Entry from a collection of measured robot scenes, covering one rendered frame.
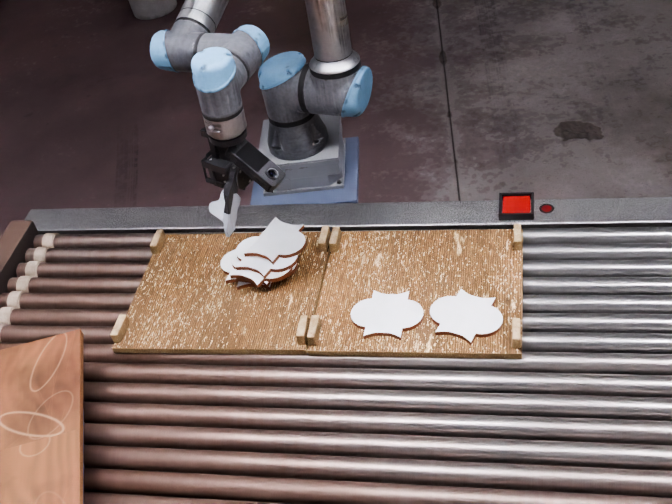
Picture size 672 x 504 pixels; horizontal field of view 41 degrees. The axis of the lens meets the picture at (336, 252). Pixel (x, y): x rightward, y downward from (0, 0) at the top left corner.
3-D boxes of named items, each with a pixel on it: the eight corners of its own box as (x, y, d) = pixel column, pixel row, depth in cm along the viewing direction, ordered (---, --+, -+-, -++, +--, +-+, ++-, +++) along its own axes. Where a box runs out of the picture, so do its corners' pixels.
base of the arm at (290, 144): (268, 130, 228) (259, 97, 221) (326, 120, 227) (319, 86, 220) (269, 165, 216) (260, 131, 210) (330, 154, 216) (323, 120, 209)
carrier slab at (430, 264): (335, 236, 200) (334, 231, 199) (523, 234, 191) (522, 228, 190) (308, 355, 175) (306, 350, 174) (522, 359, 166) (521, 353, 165)
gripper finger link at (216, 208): (209, 229, 174) (219, 183, 173) (233, 238, 172) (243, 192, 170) (199, 230, 172) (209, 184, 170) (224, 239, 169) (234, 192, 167)
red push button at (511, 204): (503, 200, 201) (502, 195, 200) (530, 200, 199) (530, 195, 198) (502, 218, 196) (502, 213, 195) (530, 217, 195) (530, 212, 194)
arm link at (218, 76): (242, 45, 155) (220, 71, 150) (253, 98, 163) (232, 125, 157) (203, 40, 158) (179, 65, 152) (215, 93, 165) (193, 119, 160)
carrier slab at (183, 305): (162, 239, 209) (160, 234, 208) (333, 236, 200) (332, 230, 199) (113, 353, 184) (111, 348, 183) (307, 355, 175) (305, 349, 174)
